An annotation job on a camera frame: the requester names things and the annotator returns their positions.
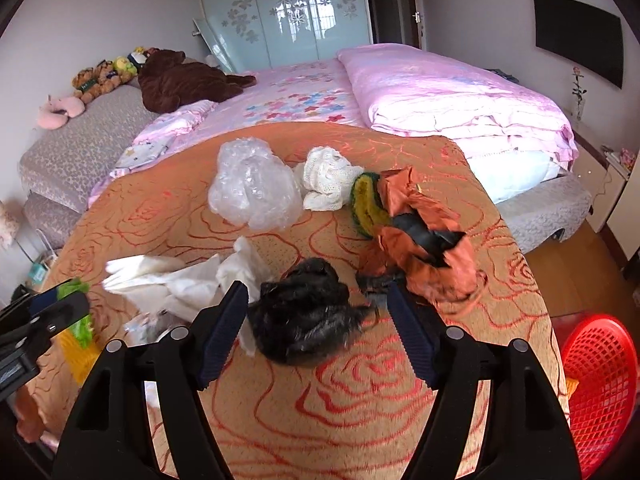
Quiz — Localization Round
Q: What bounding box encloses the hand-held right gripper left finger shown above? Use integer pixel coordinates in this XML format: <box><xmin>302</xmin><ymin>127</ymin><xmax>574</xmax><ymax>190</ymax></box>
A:
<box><xmin>52</xmin><ymin>280</ymin><xmax>251</xmax><ymax>480</ymax></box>

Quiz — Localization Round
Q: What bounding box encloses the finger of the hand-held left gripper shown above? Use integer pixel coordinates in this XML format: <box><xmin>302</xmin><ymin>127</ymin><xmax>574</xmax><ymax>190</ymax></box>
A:
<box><xmin>0</xmin><ymin>285</ymin><xmax>67</xmax><ymax>320</ymax></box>
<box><xmin>27</xmin><ymin>291</ymin><xmax>92</xmax><ymax>337</ymax></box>

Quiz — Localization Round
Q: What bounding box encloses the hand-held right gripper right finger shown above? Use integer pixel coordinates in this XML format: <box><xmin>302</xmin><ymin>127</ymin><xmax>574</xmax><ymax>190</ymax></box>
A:
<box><xmin>386</xmin><ymin>280</ymin><xmax>583</xmax><ymax>480</ymax></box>

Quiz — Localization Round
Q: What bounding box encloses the green plastic wrapper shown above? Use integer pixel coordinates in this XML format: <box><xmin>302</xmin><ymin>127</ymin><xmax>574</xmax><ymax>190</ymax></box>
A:
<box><xmin>56</xmin><ymin>279</ymin><xmax>95</xmax><ymax>351</ymax></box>

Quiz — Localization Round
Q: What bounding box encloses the yellow foam net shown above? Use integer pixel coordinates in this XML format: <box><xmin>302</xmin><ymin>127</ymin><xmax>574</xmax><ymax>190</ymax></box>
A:
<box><xmin>57</xmin><ymin>332</ymin><xmax>101</xmax><ymax>387</ymax></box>

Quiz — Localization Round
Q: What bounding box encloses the white tissue paper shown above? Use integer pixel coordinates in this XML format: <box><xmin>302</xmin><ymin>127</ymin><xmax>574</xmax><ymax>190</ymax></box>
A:
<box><xmin>101</xmin><ymin>236</ymin><xmax>275</xmax><ymax>357</ymax></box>

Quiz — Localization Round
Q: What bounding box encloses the black plastic bag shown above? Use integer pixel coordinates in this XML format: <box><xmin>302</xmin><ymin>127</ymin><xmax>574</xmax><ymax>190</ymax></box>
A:
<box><xmin>246</xmin><ymin>257</ymin><xmax>378</xmax><ymax>365</ymax></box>

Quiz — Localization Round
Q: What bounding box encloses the orange and black garment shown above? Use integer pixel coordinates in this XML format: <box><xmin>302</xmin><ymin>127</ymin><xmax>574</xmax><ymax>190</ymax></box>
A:
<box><xmin>356</xmin><ymin>166</ymin><xmax>490</xmax><ymax>307</ymax></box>

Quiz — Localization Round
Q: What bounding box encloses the red plastic basket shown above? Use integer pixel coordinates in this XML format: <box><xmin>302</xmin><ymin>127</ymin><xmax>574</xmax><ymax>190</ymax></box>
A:
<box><xmin>559</xmin><ymin>313</ymin><xmax>640</xmax><ymax>479</ymax></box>

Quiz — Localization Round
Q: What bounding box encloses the person's left hand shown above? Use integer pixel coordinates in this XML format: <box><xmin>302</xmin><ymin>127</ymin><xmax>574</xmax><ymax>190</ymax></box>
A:
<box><xmin>14</xmin><ymin>387</ymin><xmax>49</xmax><ymax>444</ymax></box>

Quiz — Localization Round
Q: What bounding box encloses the small paper bag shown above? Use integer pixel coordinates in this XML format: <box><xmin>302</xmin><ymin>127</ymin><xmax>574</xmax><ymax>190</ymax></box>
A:
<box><xmin>24</xmin><ymin>254</ymin><xmax>58</xmax><ymax>293</ymax></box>

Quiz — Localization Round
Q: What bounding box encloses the orange rose blanket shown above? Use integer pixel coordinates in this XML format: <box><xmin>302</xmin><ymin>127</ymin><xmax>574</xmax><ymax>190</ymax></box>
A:
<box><xmin>20</xmin><ymin>122</ymin><xmax>570</xmax><ymax>480</ymax></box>

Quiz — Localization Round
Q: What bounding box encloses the green and yellow sponge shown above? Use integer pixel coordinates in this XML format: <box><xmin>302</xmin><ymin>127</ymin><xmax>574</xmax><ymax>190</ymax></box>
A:
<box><xmin>349</xmin><ymin>171</ymin><xmax>397</xmax><ymax>239</ymax></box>

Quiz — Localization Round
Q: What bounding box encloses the clear plastic bag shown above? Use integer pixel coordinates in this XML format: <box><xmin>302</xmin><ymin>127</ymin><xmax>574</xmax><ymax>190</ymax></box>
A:
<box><xmin>208</xmin><ymin>136</ymin><xmax>303</xmax><ymax>232</ymax></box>

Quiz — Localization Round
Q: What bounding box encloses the white knitted cloth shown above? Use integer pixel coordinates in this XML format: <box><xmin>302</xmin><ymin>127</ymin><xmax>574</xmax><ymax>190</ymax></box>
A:
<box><xmin>293</xmin><ymin>145</ymin><xmax>365</xmax><ymax>212</ymax></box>

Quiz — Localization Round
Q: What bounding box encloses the pink plush toy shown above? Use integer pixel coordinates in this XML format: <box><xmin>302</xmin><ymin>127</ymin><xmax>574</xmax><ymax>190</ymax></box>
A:
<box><xmin>37</xmin><ymin>93</ymin><xmax>86</xmax><ymax>130</ymax></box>

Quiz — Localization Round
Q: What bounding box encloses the pale blue duvet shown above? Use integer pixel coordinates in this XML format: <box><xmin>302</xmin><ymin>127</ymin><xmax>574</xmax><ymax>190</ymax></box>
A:
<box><xmin>464</xmin><ymin>149</ymin><xmax>572</xmax><ymax>204</ymax></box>

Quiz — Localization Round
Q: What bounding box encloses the pink printed pillow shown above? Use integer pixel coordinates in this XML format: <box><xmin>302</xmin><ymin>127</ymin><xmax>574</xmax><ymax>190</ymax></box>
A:
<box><xmin>114</xmin><ymin>99</ymin><xmax>217</xmax><ymax>172</ymax></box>

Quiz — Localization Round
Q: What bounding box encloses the pink duvet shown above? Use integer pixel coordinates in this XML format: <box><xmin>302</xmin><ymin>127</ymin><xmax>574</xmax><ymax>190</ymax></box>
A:
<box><xmin>337</xmin><ymin>43</ymin><xmax>581</xmax><ymax>172</ymax></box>

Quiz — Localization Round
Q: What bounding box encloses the cream low cabinet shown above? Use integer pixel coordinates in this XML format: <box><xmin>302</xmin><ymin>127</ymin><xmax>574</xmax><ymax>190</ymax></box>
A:
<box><xmin>571</xmin><ymin>129</ymin><xmax>640</xmax><ymax>262</ymax></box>

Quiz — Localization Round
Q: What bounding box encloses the pink floral bed sheet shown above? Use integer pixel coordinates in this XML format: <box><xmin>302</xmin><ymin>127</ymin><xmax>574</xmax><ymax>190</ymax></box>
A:
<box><xmin>87</xmin><ymin>56</ymin><xmax>372</xmax><ymax>211</ymax></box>

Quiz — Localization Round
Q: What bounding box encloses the large brown teddy bear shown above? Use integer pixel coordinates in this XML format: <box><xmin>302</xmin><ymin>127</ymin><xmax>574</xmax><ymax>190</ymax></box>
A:
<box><xmin>137</xmin><ymin>48</ymin><xmax>259</xmax><ymax>114</ymax></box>

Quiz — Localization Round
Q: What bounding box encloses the rose in glass vase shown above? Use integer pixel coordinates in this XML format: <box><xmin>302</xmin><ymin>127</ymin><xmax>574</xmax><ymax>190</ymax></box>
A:
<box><xmin>569</xmin><ymin>65</ymin><xmax>589</xmax><ymax>122</ymax></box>

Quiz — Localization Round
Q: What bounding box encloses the glass flower wardrobe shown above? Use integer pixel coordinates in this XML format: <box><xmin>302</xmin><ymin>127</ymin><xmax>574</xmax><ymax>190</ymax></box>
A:
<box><xmin>192</xmin><ymin>0</ymin><xmax>374</xmax><ymax>74</ymax></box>

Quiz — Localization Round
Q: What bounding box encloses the grey patterned bed frame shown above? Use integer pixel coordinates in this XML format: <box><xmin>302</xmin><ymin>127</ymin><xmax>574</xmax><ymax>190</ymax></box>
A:
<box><xmin>19</xmin><ymin>84</ymin><xmax>595</xmax><ymax>257</ymax></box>

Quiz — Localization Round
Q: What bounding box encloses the black wall television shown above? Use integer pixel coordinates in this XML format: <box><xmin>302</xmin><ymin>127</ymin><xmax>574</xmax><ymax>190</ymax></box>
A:
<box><xmin>532</xmin><ymin>0</ymin><xmax>625</xmax><ymax>90</ymax></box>

